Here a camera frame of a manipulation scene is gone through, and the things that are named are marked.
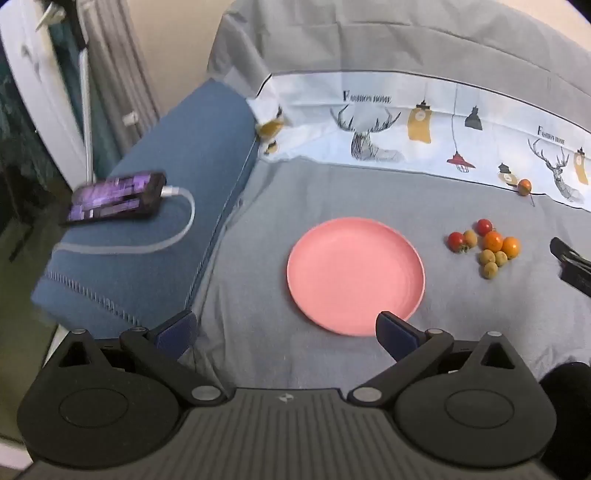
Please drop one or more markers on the grey curtain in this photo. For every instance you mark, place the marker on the grey curtain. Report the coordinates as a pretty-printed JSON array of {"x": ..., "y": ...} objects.
[{"x": 120, "y": 69}]

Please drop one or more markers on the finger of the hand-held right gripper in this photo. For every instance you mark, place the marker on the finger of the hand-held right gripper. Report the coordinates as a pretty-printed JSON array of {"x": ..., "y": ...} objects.
[{"x": 572, "y": 258}]

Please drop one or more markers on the grey fleece blanket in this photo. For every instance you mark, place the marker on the grey fleece blanket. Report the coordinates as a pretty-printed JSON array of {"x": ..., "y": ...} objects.
[{"x": 258, "y": 277}]

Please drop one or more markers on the small orange with green patch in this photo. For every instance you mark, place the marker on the small orange with green patch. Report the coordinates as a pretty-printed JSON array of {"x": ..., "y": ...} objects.
[{"x": 524, "y": 186}]

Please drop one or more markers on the pink plate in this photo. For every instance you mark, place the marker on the pink plate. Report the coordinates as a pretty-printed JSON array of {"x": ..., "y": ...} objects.
[{"x": 351, "y": 277}]

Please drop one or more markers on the black smartphone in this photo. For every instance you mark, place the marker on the black smartphone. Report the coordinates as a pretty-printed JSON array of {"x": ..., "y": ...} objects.
[{"x": 115, "y": 196}]

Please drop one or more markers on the dark cloth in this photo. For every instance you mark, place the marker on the dark cloth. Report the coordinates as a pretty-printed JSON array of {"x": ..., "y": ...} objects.
[{"x": 570, "y": 415}]

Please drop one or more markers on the yellowish longan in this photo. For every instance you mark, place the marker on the yellowish longan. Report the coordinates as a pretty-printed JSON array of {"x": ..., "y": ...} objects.
[
  {"x": 470, "y": 237},
  {"x": 501, "y": 257},
  {"x": 490, "y": 270},
  {"x": 486, "y": 256}
]

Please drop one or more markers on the blue folded blanket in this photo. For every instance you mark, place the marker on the blue folded blanket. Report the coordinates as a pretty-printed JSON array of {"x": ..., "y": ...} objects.
[{"x": 194, "y": 138}]

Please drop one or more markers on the grey quilt with printed band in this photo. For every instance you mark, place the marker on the grey quilt with printed band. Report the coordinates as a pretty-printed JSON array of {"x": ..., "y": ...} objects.
[{"x": 415, "y": 46}]

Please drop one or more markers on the white door frame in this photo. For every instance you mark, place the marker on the white door frame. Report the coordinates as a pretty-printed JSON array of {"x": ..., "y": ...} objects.
[{"x": 41, "y": 92}]

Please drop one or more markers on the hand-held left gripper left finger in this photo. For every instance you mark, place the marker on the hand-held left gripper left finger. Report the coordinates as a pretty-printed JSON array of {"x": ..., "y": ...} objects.
[{"x": 178, "y": 333}]

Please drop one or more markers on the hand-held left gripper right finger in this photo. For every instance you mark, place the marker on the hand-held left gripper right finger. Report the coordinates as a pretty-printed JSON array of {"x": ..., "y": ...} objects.
[{"x": 396, "y": 333}]

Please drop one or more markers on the red cherry tomato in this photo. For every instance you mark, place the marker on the red cherry tomato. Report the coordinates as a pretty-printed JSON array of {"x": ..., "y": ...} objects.
[
  {"x": 455, "y": 241},
  {"x": 484, "y": 226}
]

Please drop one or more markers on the white wall plug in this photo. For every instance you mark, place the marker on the white wall plug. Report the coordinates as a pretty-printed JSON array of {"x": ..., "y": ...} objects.
[{"x": 130, "y": 117}]

